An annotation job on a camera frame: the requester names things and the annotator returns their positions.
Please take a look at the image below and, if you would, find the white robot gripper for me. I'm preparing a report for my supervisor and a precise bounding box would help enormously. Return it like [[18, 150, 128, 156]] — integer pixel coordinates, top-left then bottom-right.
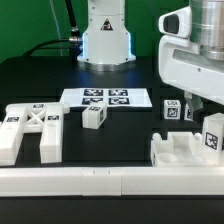
[[158, 4, 224, 114]]

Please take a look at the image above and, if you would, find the white chair seat block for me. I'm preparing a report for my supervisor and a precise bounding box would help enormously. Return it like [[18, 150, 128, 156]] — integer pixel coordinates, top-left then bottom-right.
[[150, 132, 205, 167]]

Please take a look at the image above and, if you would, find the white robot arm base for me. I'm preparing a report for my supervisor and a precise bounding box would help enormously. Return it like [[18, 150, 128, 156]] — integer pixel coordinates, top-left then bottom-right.
[[77, 0, 136, 71]]

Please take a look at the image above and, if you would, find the white tagged cube right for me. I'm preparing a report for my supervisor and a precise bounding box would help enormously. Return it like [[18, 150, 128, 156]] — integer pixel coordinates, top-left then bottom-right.
[[184, 104, 193, 121]]

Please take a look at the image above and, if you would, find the white tagged cube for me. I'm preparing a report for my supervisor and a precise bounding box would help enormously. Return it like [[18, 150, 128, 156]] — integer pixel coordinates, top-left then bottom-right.
[[184, 104, 193, 121], [163, 100, 181, 119]]

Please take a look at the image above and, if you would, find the white tagged cube left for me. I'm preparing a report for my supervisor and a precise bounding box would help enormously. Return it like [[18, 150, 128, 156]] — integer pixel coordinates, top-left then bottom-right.
[[163, 100, 181, 119]]

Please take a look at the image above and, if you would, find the white tag sheet plate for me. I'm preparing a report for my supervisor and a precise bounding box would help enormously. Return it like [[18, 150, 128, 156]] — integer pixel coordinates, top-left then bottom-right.
[[60, 88, 152, 108]]

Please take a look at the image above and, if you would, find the white front rail barrier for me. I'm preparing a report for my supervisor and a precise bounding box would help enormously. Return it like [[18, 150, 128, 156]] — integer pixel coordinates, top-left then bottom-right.
[[0, 167, 224, 197]]

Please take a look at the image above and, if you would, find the black cable with connector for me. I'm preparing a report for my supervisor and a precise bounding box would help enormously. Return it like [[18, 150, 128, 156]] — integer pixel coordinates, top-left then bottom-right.
[[22, 0, 83, 58]]

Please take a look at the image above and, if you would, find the white chair back frame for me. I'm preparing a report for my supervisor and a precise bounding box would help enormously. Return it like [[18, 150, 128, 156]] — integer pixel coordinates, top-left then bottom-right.
[[0, 102, 70, 166]]

